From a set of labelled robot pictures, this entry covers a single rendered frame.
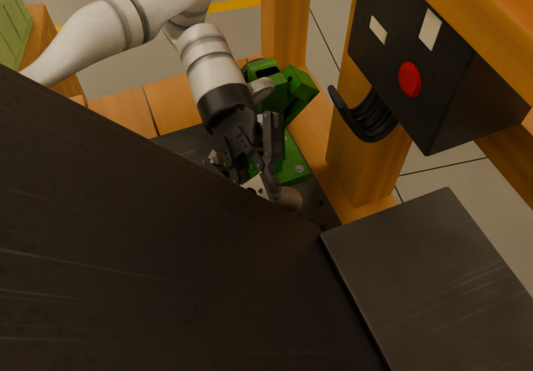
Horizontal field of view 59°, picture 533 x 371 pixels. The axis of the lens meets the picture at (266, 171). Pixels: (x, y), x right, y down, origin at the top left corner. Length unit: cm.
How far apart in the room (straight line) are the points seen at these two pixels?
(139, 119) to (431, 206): 77
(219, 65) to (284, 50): 58
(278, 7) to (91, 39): 57
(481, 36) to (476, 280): 29
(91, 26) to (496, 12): 46
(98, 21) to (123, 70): 202
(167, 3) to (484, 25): 44
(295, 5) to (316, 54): 154
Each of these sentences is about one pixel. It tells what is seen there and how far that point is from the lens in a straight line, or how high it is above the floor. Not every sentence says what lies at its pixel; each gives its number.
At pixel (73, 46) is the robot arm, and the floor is 135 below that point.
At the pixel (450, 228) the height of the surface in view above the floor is 124.
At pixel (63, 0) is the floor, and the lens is 327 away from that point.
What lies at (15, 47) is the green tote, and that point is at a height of 83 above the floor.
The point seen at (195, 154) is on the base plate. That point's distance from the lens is 105.
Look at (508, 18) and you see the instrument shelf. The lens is 35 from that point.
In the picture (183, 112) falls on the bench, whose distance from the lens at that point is 116.
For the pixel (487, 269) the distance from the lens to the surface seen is 58.
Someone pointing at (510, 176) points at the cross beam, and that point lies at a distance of 72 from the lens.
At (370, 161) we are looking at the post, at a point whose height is 105.
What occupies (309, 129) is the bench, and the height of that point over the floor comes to 88.
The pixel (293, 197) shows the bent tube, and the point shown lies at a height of 119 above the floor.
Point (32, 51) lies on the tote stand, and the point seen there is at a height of 79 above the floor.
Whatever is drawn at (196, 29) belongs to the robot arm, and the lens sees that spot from 67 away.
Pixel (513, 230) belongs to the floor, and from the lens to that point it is 221.
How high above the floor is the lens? 173
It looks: 55 degrees down
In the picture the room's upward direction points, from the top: straight up
